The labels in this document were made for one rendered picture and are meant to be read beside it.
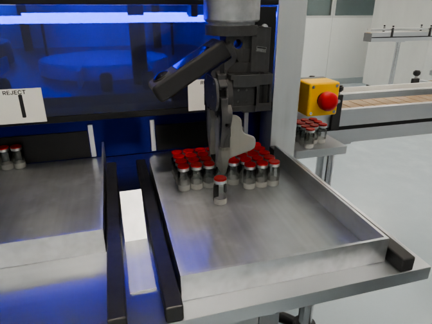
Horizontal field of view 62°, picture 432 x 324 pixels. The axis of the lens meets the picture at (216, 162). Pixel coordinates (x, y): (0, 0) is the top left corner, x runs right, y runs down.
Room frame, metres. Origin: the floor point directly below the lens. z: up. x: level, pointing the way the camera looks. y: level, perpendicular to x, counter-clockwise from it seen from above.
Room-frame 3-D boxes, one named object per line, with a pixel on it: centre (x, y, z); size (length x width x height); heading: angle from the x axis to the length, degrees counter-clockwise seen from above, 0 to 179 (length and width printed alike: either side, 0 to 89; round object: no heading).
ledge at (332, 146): (0.84, -0.22, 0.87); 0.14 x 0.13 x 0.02; 16
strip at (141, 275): (0.39, 0.10, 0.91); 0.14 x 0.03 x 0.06; 16
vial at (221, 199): (0.52, -0.01, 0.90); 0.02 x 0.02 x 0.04
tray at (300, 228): (0.50, -0.04, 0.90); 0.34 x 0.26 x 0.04; 15
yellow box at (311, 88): (0.79, -0.22, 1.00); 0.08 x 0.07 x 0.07; 16
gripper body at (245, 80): (0.53, -0.03, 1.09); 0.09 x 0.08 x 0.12; 105
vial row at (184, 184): (0.59, -0.02, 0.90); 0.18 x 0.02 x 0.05; 105
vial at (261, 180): (0.58, -0.08, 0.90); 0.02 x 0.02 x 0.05
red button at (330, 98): (0.75, -0.23, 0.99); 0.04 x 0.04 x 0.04; 16
